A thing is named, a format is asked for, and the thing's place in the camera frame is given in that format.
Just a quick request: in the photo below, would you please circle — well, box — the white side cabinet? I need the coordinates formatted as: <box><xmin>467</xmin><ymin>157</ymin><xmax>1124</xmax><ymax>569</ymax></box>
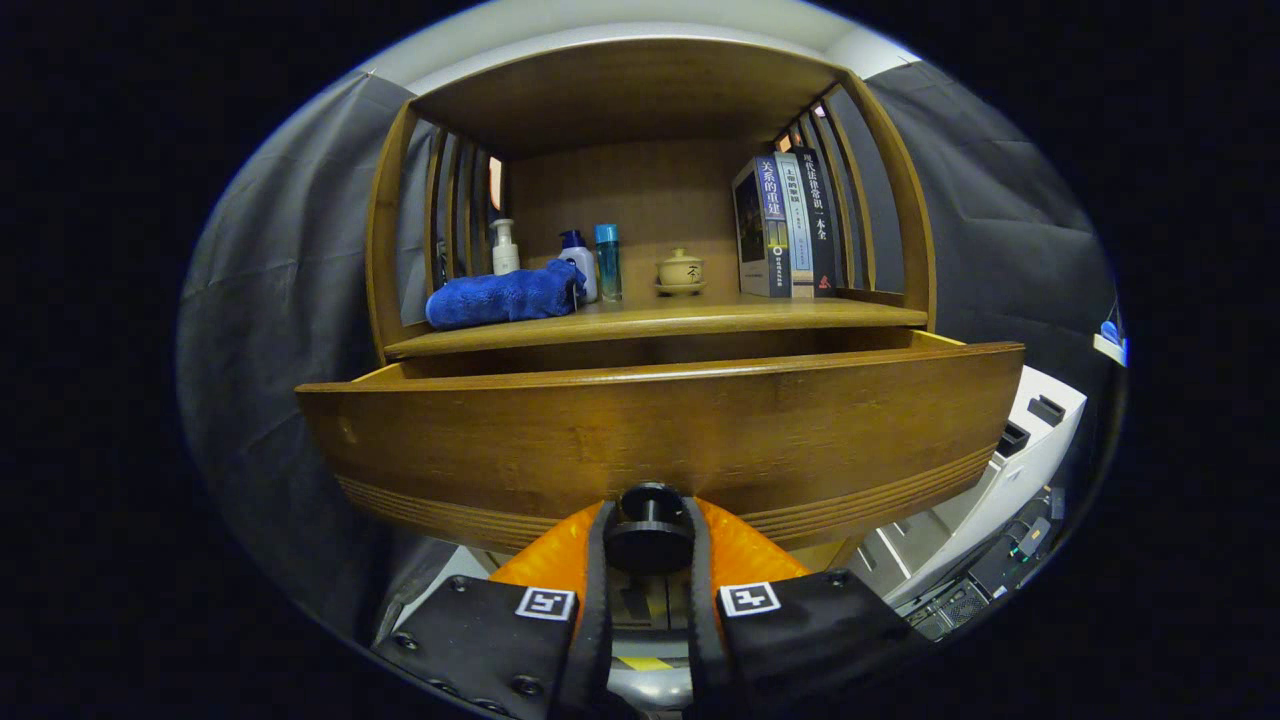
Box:
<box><xmin>850</xmin><ymin>365</ymin><xmax>1088</xmax><ymax>606</ymax></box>

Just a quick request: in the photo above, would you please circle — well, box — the white bottle with blue cap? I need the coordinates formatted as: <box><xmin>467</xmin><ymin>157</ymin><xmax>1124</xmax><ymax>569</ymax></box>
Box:
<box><xmin>558</xmin><ymin>230</ymin><xmax>599</xmax><ymax>304</ymax></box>

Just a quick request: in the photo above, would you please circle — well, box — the beige lidded teacup with saucer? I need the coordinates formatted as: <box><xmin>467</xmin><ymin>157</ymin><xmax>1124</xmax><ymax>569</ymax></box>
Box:
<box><xmin>655</xmin><ymin>248</ymin><xmax>707</xmax><ymax>297</ymax></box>

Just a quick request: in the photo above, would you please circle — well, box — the wooden cabinet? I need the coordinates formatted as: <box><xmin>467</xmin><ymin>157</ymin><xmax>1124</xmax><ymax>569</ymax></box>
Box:
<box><xmin>365</xmin><ymin>38</ymin><xmax>938</xmax><ymax>576</ymax></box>

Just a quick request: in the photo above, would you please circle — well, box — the wooden countertop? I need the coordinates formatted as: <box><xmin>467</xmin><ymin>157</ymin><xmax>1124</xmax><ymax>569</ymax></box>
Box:
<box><xmin>385</xmin><ymin>292</ymin><xmax>929</xmax><ymax>359</ymax></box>

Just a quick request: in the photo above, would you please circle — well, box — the teal blue bottle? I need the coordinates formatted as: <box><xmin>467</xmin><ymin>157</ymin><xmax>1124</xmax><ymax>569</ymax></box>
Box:
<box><xmin>594</xmin><ymin>224</ymin><xmax>623</xmax><ymax>303</ymax></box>

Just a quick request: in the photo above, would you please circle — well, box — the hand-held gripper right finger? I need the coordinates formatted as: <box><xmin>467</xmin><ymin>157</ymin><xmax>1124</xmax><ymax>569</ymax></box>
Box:
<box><xmin>683</xmin><ymin>497</ymin><xmax>926</xmax><ymax>716</ymax></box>

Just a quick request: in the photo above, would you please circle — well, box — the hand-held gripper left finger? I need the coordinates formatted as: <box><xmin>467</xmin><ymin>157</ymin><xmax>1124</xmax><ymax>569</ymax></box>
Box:
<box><xmin>372</xmin><ymin>500</ymin><xmax>613</xmax><ymax>720</ymax></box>

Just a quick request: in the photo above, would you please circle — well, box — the book with blue spine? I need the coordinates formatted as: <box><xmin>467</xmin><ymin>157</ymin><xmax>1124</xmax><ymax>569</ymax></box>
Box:
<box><xmin>732</xmin><ymin>157</ymin><xmax>793</xmax><ymax>299</ymax></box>

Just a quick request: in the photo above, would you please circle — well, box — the black computer tower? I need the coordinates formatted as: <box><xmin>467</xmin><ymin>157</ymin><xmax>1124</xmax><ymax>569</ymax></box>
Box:
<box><xmin>905</xmin><ymin>487</ymin><xmax>1066</xmax><ymax>641</ymax></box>

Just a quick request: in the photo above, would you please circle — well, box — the book with pale spine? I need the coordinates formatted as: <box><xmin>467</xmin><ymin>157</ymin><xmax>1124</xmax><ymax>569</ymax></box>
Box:
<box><xmin>775</xmin><ymin>152</ymin><xmax>816</xmax><ymax>299</ymax></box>

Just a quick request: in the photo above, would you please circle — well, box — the book with black spine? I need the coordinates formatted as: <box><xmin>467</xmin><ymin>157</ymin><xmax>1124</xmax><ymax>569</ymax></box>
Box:
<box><xmin>793</xmin><ymin>147</ymin><xmax>844</xmax><ymax>297</ymax></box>

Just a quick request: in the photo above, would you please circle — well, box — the blue towel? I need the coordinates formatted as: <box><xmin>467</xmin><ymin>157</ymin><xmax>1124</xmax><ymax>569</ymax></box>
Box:
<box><xmin>426</xmin><ymin>259</ymin><xmax>588</xmax><ymax>331</ymax></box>

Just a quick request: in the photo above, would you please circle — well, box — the wooden drawer with black knob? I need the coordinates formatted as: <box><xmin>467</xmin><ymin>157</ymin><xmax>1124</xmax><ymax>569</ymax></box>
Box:
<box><xmin>296</xmin><ymin>330</ymin><xmax>1026</xmax><ymax>576</ymax></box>

